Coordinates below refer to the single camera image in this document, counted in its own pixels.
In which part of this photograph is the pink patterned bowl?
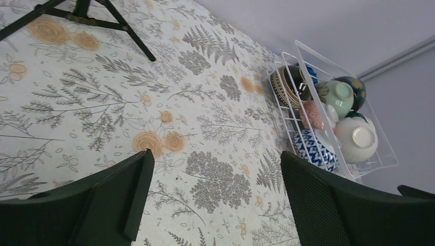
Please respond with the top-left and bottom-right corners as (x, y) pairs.
(300, 100), (339, 131)

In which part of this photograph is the dark teal floral bowl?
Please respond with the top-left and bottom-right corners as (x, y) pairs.
(335, 76), (367, 111)

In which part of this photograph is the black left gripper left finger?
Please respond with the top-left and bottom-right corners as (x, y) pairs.
(1, 150), (154, 245)

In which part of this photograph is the floral patterned table mat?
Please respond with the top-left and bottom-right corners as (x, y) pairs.
(1, 1), (300, 245)

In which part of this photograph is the pale green ceramic bowl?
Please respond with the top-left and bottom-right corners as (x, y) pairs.
(315, 80), (354, 119)

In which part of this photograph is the blue white patterned bowl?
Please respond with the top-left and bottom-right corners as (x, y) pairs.
(293, 129), (339, 172)

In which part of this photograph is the plain white bowl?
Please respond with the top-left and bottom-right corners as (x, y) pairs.
(334, 117), (379, 164)

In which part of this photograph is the white wire dish rack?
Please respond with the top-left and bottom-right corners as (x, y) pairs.
(266, 40), (399, 179)

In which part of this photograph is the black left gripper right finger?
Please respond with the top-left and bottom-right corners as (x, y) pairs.
(281, 151), (434, 245)

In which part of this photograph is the black microphone tripod stand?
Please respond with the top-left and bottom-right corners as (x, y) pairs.
(1, 0), (156, 62)

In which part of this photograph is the black gold striped bowl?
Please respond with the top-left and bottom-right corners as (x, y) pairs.
(270, 65), (311, 110)

